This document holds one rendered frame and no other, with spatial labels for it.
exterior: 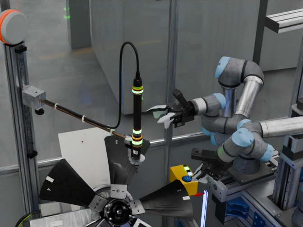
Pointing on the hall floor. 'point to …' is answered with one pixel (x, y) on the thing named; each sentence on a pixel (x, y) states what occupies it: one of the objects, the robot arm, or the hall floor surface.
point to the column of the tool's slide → (9, 54)
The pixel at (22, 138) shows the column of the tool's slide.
